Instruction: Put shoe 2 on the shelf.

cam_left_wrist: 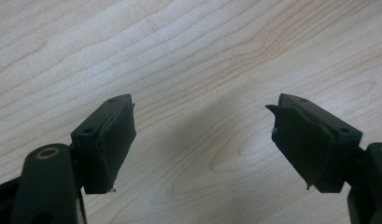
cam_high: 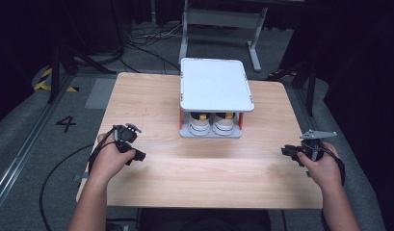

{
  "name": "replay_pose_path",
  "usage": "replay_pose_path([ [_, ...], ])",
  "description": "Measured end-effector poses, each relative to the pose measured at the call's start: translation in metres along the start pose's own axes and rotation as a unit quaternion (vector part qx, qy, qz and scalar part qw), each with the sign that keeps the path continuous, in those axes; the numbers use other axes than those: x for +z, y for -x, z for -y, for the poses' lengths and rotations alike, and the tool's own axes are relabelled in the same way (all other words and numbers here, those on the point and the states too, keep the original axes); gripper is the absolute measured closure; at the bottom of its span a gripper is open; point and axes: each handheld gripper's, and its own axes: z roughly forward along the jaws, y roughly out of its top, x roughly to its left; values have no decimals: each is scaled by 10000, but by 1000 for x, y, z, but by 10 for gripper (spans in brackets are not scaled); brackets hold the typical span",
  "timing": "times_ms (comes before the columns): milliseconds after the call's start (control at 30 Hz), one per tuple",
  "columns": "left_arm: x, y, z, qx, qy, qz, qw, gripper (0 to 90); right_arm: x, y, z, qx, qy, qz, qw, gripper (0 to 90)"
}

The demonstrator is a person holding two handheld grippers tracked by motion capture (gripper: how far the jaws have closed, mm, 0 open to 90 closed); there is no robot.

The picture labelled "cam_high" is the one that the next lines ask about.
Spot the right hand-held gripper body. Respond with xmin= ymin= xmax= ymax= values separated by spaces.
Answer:
xmin=299 ymin=129 xmax=338 ymax=162

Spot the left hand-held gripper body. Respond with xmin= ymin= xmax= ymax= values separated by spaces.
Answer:
xmin=113 ymin=122 xmax=143 ymax=154

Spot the white shoe rack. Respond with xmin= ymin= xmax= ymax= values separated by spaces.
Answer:
xmin=178 ymin=57 xmax=255 ymax=140

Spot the person's left hand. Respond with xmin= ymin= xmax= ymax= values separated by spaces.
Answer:
xmin=88 ymin=132 xmax=137 ymax=185

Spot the person's right hand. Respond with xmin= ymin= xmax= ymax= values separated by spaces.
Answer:
xmin=296 ymin=141 xmax=346 ymax=194

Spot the grey metal table clip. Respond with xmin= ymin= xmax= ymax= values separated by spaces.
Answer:
xmin=72 ymin=172 xmax=90 ymax=183

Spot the black tripod stand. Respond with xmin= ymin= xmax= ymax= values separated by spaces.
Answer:
xmin=47 ymin=43 xmax=116 ymax=104
xmin=267 ymin=60 xmax=318 ymax=117

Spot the yellow and black hazard tape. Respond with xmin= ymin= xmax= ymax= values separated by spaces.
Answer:
xmin=33 ymin=66 xmax=80 ymax=94

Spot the grey metal stand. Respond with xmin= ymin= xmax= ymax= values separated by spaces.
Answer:
xmin=178 ymin=0 xmax=270 ymax=73

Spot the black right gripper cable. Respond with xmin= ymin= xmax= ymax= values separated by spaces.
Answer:
xmin=308 ymin=141 xmax=347 ymax=188

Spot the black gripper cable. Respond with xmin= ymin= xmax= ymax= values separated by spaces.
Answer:
xmin=39 ymin=126 xmax=121 ymax=231
xmin=308 ymin=141 xmax=347 ymax=188

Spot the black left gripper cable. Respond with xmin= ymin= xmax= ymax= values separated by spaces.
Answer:
xmin=39 ymin=126 xmax=121 ymax=231

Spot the bundle of floor cables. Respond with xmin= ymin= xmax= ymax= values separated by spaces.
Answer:
xmin=121 ymin=19 xmax=186 ymax=75

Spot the metal floor rail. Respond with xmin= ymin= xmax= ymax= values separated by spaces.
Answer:
xmin=0 ymin=72 xmax=74 ymax=211

